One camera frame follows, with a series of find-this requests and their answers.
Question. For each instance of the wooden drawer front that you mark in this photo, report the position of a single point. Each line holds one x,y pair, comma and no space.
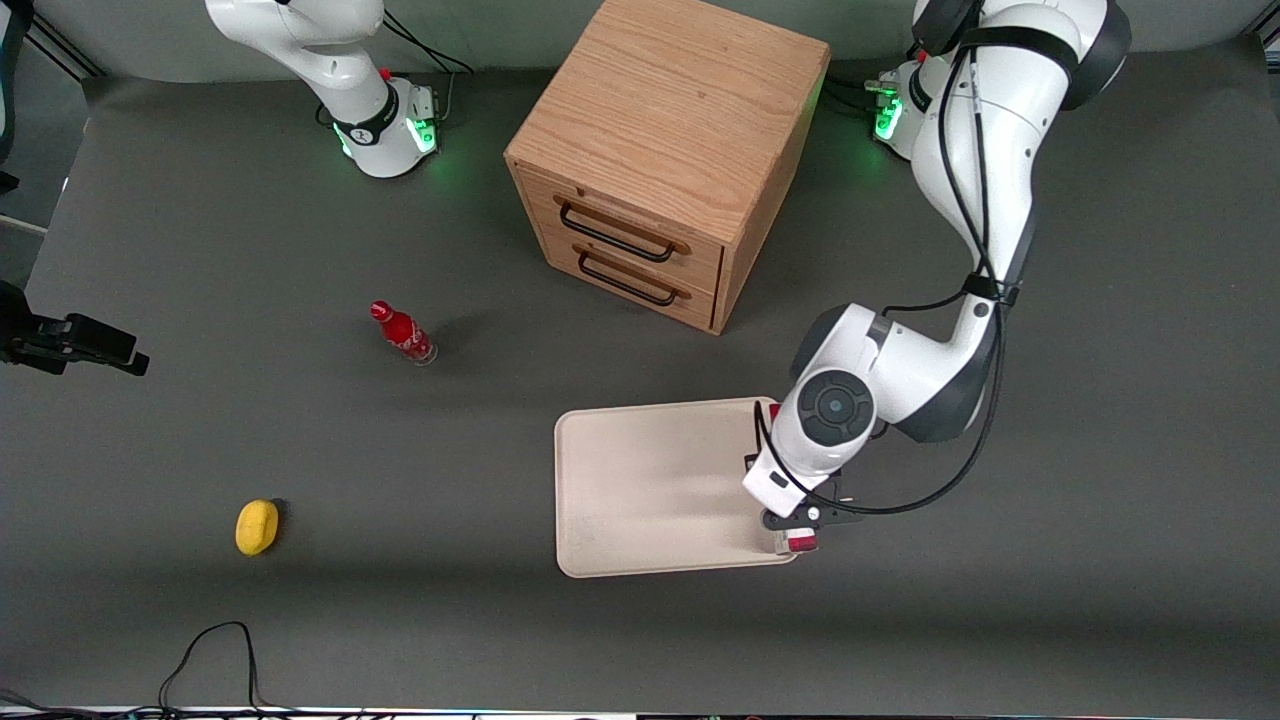
690,240
600,285

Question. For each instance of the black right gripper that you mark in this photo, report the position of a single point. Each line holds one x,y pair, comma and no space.
14,322

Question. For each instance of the red cookie box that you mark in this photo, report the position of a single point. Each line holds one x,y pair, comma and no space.
803,542

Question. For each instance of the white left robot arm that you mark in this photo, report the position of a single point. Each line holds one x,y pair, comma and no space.
1000,130

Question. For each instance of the yellow lemon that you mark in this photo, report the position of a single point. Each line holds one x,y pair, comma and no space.
256,527

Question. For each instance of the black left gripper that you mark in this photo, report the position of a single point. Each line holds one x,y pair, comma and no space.
750,461

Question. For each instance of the red cola bottle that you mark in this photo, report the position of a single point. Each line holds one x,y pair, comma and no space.
404,334

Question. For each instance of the cream plastic tray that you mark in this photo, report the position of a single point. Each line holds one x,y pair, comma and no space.
650,490

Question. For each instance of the wooden drawer cabinet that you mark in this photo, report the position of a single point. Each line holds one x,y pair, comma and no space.
670,110

